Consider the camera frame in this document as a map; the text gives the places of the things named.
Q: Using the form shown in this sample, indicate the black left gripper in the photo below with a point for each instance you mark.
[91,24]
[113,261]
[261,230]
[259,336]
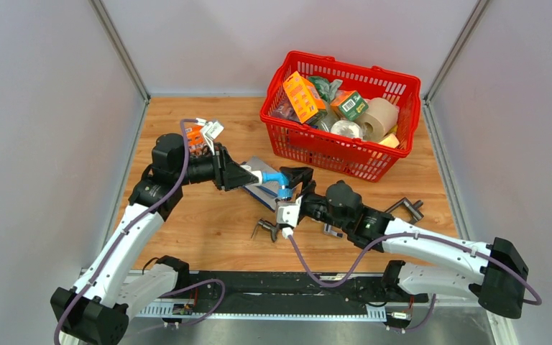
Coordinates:
[227,174]

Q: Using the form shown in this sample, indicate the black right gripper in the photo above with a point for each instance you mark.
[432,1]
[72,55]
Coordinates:
[297,175]

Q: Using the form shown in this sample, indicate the blue plastic water faucet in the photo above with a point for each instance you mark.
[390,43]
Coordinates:
[277,184]

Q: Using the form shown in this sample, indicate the white plastic pipe elbow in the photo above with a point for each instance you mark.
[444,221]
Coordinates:
[257,175]

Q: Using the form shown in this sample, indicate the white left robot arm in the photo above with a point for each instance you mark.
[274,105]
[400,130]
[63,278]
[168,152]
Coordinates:
[98,307]

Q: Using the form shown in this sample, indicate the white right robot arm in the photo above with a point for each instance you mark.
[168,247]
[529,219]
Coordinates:
[494,274]

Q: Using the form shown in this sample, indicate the blue grey razor box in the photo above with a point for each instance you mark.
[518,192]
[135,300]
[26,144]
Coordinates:
[256,191]

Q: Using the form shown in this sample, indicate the orange blister pack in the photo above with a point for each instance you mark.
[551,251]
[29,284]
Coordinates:
[196,142]

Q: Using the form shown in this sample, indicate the dark metal faucet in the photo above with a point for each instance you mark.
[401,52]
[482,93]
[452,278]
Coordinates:
[267,226]
[413,208]

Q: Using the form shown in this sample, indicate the white wrapped roll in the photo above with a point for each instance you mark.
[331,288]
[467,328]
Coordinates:
[346,128]

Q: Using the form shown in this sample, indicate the orange carton box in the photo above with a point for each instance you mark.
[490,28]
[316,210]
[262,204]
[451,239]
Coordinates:
[304,98]

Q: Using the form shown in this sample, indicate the red plastic shopping basket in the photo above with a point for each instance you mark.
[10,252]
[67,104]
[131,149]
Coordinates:
[314,144]

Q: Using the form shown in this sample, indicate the green small box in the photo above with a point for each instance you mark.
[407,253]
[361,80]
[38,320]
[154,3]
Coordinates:
[349,105]

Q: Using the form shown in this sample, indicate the green plastic bag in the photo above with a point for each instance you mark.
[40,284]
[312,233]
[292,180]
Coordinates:
[326,89]

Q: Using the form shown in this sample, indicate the yellow sponge block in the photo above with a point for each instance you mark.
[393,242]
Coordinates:
[390,141]

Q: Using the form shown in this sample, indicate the beige toilet paper roll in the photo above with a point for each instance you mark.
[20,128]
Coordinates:
[378,119]

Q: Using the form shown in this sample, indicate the dark metal faucet right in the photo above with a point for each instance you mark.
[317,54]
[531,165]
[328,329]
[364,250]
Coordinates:
[413,208]

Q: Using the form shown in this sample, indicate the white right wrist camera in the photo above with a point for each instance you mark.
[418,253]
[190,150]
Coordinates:
[287,216]

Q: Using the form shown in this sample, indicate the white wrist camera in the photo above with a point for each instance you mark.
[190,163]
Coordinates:
[209,131]
[287,216]

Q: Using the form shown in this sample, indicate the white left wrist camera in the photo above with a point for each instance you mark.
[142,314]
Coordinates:
[209,131]

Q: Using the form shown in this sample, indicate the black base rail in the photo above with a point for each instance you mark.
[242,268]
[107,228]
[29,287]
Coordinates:
[280,295]

